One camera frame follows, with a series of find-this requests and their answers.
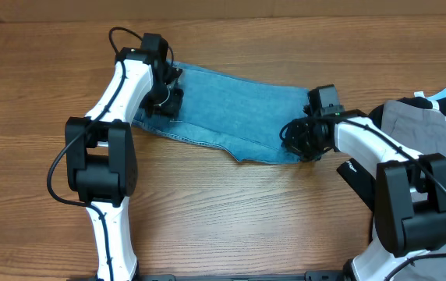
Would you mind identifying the light blue denim jeans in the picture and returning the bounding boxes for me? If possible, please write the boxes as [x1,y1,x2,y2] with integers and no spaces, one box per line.
[133,62,308,164]

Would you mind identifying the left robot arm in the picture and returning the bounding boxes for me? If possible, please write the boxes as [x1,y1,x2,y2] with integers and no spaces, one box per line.
[58,33,183,280]

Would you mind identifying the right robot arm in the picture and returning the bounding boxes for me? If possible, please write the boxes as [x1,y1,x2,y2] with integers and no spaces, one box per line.
[279,84,446,281]

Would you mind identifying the black garment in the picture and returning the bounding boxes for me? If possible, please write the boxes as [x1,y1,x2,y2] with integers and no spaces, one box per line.
[334,109,386,212]

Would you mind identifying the grey trousers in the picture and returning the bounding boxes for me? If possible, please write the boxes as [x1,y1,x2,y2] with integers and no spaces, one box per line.
[370,101,446,281]

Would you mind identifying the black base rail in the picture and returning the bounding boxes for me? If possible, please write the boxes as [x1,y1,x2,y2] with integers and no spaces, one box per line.
[66,269,345,281]

